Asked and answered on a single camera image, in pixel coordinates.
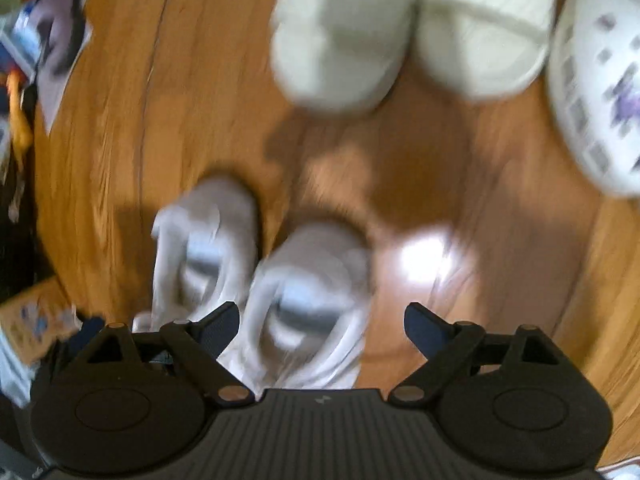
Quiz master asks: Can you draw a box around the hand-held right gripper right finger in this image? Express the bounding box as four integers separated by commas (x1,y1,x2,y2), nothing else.
387,302,576,406

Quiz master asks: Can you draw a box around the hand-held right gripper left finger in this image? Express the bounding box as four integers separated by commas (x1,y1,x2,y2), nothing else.
80,301,249,404

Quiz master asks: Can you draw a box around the white clog with purple charms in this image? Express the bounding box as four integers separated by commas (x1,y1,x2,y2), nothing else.
546,0,640,198

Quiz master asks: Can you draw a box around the white slide sandal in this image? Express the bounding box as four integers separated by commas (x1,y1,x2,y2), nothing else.
417,0,560,102
269,0,422,115

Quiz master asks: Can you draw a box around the printed cardboard box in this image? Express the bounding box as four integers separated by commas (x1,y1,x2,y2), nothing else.
0,277,83,366

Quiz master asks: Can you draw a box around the white cloth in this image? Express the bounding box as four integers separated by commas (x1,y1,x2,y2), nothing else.
0,332,33,408

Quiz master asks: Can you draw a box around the printed magazine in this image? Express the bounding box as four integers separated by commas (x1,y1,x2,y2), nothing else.
36,0,96,133

